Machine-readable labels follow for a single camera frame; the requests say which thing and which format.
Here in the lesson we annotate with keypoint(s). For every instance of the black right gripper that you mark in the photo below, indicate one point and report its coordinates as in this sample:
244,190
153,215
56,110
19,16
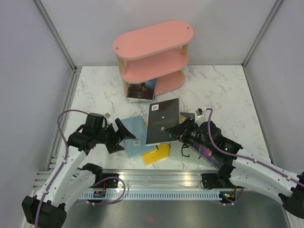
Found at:
178,130

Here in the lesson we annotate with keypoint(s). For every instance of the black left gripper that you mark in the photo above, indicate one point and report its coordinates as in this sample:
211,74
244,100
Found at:
122,133

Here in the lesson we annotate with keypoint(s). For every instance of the black hardcover book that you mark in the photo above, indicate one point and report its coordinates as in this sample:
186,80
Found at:
162,115

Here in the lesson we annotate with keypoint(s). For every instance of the light blue booklet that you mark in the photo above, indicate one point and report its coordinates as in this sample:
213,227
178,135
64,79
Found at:
135,147

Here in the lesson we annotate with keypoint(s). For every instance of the dark Wuthering Heights book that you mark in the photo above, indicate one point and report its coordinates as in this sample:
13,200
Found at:
143,90

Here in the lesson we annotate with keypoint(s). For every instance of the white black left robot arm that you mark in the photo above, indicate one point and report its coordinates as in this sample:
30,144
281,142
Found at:
48,208

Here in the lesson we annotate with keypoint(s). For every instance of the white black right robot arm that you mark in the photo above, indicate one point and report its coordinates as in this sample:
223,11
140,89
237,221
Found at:
236,166

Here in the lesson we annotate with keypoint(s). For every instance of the green yellow Alice book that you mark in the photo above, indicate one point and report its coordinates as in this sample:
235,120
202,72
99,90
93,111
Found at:
185,115

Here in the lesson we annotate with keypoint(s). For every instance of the pale grey booklet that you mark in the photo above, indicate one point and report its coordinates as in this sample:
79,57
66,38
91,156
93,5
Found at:
187,155

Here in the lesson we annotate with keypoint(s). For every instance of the yellow booklet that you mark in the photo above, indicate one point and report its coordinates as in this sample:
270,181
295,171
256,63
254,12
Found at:
160,153

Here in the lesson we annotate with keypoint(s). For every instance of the purple Robinson Crusoe book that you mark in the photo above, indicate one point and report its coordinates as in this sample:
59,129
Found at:
205,154

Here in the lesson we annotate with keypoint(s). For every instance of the blue ocean book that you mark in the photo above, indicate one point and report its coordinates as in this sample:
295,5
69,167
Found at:
139,100

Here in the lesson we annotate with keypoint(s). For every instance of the pink three-tier shelf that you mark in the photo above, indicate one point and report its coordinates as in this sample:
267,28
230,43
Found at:
157,52

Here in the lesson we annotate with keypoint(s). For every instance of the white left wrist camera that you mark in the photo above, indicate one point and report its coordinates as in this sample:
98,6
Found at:
107,118

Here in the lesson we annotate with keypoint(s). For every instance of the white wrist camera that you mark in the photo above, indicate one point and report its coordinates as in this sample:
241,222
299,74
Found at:
200,112
107,118

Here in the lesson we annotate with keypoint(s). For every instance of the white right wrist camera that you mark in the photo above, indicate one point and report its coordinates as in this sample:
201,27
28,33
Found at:
200,112

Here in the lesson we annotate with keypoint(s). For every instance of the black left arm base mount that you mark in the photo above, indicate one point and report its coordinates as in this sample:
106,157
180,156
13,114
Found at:
111,181

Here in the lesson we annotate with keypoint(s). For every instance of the aluminium front rail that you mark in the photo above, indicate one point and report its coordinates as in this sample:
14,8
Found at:
146,178

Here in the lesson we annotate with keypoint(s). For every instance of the white slotted cable duct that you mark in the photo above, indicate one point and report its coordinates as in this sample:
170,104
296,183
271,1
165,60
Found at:
156,195

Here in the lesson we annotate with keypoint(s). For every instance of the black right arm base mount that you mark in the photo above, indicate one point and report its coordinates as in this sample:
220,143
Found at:
210,181

